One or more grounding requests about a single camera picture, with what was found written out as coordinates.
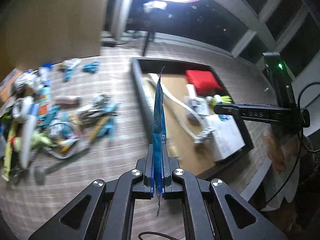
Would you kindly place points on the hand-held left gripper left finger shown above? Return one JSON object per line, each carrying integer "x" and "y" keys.
{"x": 150, "y": 177}

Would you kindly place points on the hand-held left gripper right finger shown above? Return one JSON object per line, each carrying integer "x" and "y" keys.
{"x": 165, "y": 177}

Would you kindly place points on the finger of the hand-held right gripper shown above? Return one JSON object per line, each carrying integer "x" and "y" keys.
{"x": 225, "y": 110}

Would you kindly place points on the yellow plastic shuttlecock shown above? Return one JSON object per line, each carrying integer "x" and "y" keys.
{"x": 221, "y": 100}

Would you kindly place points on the large white cardboard box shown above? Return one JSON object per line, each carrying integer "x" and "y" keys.
{"x": 225, "y": 137}

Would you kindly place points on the silver bead toy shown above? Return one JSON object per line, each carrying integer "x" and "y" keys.
{"x": 205, "y": 135}

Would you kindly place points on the red fabric pouch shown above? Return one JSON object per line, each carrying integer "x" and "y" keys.
{"x": 202, "y": 81}

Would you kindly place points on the blue plastic packet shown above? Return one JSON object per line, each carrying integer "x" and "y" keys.
{"x": 158, "y": 120}

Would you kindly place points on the black tray container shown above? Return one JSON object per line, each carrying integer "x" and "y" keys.
{"x": 140, "y": 92}

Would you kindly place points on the grey plastic spoon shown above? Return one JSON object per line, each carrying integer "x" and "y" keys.
{"x": 40, "y": 175}

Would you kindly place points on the person's right forearm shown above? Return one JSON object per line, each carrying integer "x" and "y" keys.
{"x": 280, "y": 187}

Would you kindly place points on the person's right hand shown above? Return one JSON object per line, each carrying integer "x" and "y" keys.
{"x": 275, "y": 152}

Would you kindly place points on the metal carabiner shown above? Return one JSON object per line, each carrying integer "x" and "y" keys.
{"x": 97, "y": 107}

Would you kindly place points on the black light stand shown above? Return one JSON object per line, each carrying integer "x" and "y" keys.
{"x": 148, "y": 43}

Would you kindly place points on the orange and blue snack packet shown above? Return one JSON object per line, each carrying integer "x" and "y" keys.
{"x": 45, "y": 102}

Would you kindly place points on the yellowish plastic ruler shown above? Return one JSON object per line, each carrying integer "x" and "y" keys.
{"x": 7, "y": 155}

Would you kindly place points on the wooden cabinet panel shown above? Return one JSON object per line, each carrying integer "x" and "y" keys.
{"x": 50, "y": 17}

